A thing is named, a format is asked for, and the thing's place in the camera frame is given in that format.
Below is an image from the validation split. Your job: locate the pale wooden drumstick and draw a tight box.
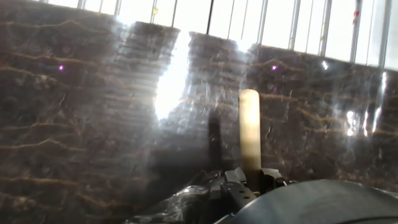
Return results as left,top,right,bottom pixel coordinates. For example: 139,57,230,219
238,89,262,175

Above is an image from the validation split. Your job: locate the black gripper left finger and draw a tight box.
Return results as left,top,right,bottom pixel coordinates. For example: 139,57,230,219
208,167,259,215

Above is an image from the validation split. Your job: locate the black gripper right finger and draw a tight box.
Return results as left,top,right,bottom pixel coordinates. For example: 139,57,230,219
260,167,297,194

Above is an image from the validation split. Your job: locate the dark marble pattern mat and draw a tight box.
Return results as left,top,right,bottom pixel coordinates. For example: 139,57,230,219
0,0,398,224

